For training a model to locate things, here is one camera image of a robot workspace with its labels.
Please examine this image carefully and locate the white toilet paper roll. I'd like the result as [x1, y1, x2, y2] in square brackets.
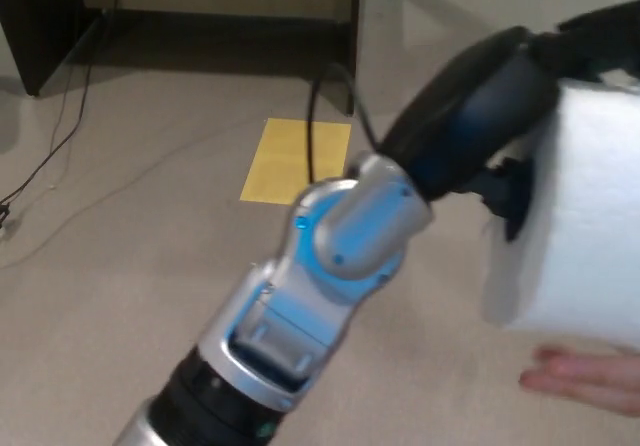
[480, 76, 640, 356]

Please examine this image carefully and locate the black cable plug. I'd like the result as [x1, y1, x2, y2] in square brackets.
[0, 201, 15, 240]

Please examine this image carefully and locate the grey floor cable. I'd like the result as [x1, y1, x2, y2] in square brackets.
[0, 124, 269, 270]

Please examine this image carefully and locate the thick black power cable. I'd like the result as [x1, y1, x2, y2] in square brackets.
[0, 0, 125, 207]

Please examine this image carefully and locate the person's bare hand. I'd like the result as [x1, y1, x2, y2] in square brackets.
[518, 344, 640, 413]

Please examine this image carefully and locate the yellow paper sheet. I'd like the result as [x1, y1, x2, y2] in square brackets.
[239, 117, 353, 205]

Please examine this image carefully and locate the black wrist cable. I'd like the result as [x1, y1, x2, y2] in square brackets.
[305, 62, 385, 186]

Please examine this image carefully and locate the dark wooden desk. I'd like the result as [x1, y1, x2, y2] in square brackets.
[0, 0, 372, 117]

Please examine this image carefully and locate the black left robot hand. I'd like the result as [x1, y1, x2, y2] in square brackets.
[382, 0, 640, 243]

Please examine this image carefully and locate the thin black cable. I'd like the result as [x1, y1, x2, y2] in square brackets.
[47, 15, 109, 157]

